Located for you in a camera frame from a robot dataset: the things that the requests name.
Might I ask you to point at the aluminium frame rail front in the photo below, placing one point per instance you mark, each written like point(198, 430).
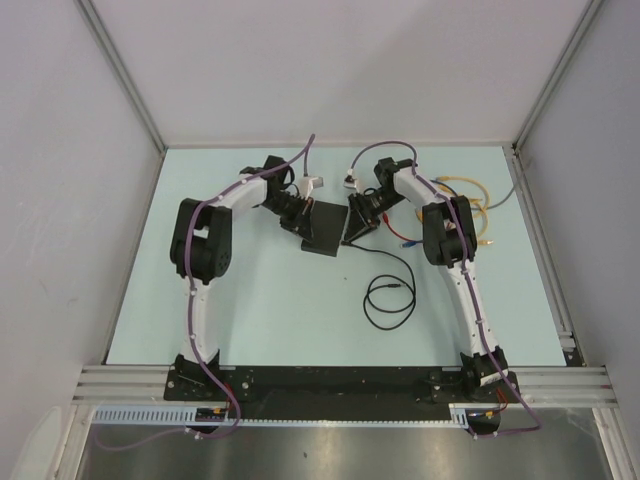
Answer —
point(553, 387)

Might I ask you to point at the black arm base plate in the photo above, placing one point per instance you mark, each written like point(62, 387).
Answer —
point(342, 394)

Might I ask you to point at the aluminium frame post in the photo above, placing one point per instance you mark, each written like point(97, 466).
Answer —
point(106, 45)
point(580, 31)

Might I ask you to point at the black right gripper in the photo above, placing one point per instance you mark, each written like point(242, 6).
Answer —
point(360, 218)

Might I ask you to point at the aluminium frame post left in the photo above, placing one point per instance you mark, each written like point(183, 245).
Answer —
point(106, 45)

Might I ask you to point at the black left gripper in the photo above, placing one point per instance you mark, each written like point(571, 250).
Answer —
point(304, 230)

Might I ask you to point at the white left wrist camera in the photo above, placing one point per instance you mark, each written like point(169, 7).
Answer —
point(307, 184)

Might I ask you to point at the grey slotted cable duct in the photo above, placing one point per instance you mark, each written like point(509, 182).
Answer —
point(191, 416)

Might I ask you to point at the aluminium frame post right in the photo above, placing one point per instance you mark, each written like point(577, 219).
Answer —
point(580, 31)

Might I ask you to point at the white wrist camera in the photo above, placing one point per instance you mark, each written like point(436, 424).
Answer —
point(351, 181)
point(307, 184)

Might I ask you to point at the black network switch box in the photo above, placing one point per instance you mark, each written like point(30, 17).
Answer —
point(328, 222)

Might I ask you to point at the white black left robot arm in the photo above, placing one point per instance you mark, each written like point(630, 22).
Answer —
point(201, 246)

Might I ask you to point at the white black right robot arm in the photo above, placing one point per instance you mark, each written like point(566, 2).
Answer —
point(449, 243)

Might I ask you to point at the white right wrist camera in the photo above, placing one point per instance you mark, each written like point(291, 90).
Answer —
point(351, 181)

